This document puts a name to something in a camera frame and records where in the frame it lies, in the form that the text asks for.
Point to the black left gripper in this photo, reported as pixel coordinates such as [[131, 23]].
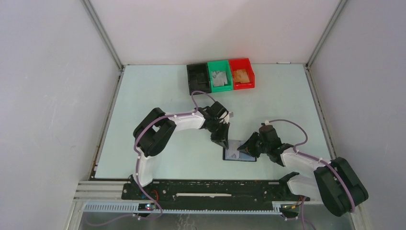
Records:
[[222, 138]]

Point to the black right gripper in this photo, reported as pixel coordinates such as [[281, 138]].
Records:
[[247, 146]]

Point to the black leather card holder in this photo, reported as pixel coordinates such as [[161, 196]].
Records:
[[243, 156]]

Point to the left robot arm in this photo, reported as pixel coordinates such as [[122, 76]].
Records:
[[155, 130]]

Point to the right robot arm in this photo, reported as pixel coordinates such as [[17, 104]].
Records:
[[334, 182]]

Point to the silver credit card in holder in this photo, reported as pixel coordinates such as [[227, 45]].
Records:
[[232, 153]]

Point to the orange cards in red bin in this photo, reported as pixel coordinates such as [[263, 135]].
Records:
[[241, 76]]

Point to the black storage bin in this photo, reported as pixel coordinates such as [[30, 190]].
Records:
[[196, 68]]

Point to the green storage bin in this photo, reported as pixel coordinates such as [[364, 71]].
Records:
[[221, 65]]

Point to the red storage bin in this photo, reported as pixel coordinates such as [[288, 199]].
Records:
[[242, 63]]

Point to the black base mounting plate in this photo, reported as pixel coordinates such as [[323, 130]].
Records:
[[211, 195]]

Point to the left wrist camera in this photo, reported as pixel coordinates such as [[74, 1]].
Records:
[[219, 113]]

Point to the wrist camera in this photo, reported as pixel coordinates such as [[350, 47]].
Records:
[[219, 113], [266, 127]]

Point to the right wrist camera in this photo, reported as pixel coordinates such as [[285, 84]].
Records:
[[266, 127]]

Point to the aluminium frame rail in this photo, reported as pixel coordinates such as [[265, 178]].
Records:
[[109, 194]]

